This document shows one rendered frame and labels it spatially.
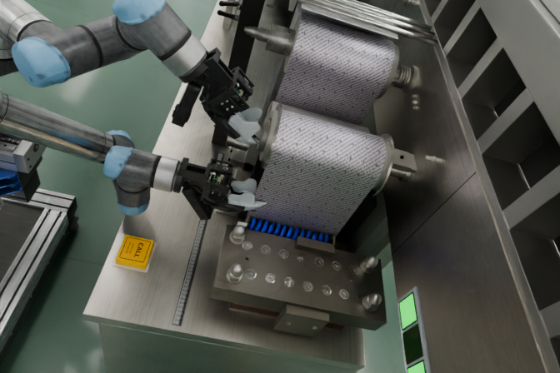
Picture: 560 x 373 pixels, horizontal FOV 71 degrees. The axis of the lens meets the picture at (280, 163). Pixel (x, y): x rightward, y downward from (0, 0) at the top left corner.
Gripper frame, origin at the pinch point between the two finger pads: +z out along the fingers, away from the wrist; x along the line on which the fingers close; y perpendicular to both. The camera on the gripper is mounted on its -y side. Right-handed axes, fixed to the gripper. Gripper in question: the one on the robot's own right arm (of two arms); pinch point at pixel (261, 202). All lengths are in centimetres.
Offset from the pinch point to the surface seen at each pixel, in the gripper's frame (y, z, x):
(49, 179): -109, -94, 65
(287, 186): 8.5, 4.0, -0.2
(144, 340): -29.5, -18.4, -26.0
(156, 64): -109, -74, 181
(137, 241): -16.6, -26.2, -8.0
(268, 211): -2.5, 2.6, -0.3
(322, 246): -4.2, 17.3, -5.4
